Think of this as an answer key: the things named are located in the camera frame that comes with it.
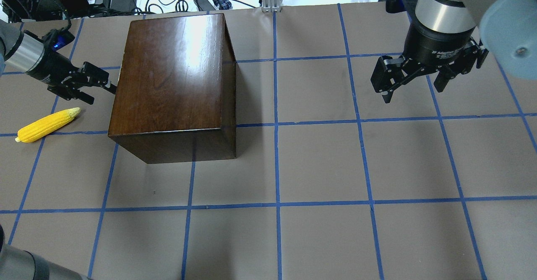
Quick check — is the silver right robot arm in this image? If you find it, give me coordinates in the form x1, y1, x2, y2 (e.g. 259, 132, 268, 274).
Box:
106, 0, 536, 112

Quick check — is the dark brown wooden drawer box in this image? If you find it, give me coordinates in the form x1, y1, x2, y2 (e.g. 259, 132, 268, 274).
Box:
108, 14, 237, 164

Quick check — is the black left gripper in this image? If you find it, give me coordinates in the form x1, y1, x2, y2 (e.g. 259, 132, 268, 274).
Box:
26, 49, 117, 105

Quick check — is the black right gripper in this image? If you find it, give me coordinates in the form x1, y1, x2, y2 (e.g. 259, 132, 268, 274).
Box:
370, 22, 489, 104

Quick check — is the yellow plastic corn cob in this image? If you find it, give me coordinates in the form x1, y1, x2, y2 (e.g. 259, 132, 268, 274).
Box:
15, 107, 82, 143

